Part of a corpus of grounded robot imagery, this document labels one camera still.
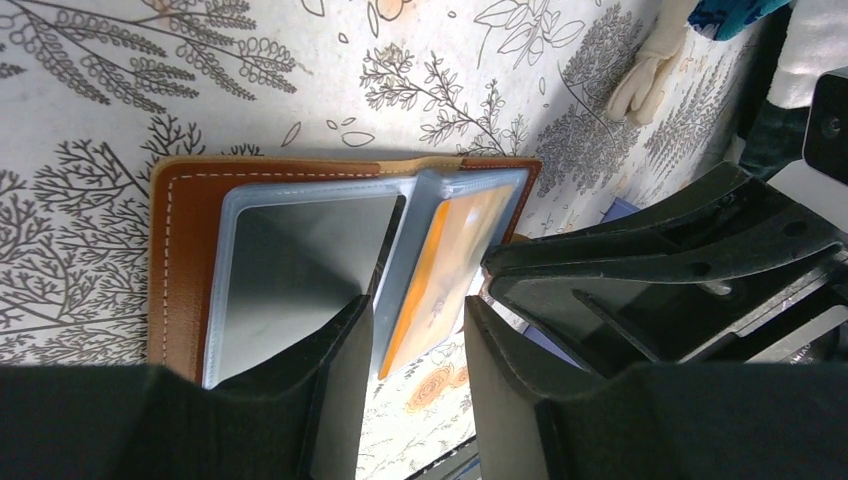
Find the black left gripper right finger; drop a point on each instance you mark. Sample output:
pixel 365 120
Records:
pixel 538 417

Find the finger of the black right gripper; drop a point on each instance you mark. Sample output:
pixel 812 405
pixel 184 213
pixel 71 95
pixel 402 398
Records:
pixel 725 225
pixel 761 318

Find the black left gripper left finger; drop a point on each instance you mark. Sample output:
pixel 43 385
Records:
pixel 297 415

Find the orange credit card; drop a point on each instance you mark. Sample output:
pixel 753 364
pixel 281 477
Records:
pixel 460 231

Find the brown leather card holder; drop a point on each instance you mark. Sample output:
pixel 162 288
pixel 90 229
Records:
pixel 187 192

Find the dark grey VIP card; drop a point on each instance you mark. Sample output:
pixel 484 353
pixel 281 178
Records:
pixel 284 269

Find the blue three-compartment organizer box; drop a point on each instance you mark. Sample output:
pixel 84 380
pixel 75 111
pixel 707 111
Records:
pixel 566 339

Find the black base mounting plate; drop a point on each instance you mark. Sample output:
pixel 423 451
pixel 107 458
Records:
pixel 457 467

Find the black white checkered pillow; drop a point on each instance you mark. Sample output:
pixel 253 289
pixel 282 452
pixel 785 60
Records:
pixel 816 43

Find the blue shark print cloth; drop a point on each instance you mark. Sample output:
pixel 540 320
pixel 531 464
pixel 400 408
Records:
pixel 639 93

